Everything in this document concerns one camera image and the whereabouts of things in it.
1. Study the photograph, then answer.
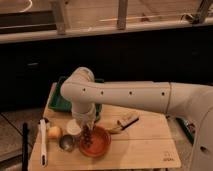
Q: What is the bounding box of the white round cup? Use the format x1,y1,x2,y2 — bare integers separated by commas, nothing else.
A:
66,119,81,136

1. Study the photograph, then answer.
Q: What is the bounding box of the wooden scrub brush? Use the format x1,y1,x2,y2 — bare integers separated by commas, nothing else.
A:
117,113,139,130

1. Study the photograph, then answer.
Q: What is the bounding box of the small metal cup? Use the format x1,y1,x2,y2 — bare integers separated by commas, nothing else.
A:
59,135,74,152

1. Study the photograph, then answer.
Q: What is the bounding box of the yellow banana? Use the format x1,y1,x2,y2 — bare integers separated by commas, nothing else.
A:
106,125,122,134

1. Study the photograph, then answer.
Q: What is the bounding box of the green bin with items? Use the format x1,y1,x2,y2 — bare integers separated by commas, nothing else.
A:
177,118,195,144

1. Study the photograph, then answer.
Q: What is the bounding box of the yellow onion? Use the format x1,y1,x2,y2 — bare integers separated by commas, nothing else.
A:
47,126,62,139

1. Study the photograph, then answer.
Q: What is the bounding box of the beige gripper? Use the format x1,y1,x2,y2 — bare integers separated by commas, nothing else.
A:
72,107,96,129

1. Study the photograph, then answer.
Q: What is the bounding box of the green plastic tray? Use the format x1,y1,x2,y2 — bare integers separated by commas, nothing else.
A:
48,76,104,121

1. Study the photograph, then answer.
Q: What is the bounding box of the black pole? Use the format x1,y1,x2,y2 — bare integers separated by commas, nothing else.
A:
22,123,28,171

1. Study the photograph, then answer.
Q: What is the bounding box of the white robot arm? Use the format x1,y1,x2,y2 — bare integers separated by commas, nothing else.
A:
60,67,213,171

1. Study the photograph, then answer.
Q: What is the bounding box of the bunch of dark grapes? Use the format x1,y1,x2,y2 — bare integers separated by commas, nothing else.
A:
82,125,92,147

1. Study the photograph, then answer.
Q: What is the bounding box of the red bowl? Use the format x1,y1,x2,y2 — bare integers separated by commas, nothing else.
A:
79,126,111,158

